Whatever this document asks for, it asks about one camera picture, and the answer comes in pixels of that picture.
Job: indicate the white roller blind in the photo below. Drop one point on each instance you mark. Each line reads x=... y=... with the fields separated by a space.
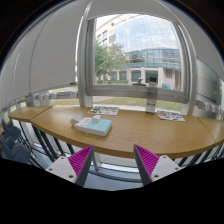
x=44 y=56
x=207 y=64

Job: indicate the white teal power strip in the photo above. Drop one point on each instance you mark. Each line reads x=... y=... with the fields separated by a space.
x=100 y=127

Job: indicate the colourful sticker sheet left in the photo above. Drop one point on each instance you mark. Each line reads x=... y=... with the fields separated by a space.
x=104 y=110

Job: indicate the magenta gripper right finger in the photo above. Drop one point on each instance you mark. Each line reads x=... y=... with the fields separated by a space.
x=151 y=166

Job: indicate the blue grey chair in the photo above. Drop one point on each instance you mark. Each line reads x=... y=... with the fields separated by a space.
x=14 y=150

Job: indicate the white window frame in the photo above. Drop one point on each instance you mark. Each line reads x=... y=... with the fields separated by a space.
x=128 y=45

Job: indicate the white roller blind right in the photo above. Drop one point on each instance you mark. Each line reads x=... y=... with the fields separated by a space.
x=207 y=64

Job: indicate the white charger plug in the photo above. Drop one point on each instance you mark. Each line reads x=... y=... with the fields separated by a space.
x=96 y=118

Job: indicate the colourful sticker sheet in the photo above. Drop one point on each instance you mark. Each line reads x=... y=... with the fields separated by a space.
x=171 y=116
x=104 y=110

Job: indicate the clear water bottle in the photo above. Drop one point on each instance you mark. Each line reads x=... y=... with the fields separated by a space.
x=151 y=98

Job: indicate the white roller blind left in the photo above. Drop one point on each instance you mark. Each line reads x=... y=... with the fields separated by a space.
x=44 y=56

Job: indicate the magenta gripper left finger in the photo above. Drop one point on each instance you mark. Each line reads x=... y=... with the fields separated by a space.
x=74 y=168

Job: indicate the colourful sticker sheet right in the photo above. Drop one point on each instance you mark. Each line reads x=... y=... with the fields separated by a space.
x=171 y=116

